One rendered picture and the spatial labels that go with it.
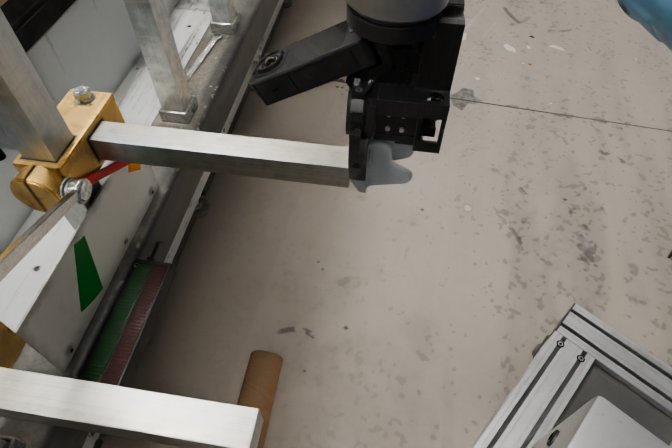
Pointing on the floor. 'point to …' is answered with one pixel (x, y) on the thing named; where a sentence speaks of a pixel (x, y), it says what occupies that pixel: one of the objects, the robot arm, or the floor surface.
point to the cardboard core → (261, 386)
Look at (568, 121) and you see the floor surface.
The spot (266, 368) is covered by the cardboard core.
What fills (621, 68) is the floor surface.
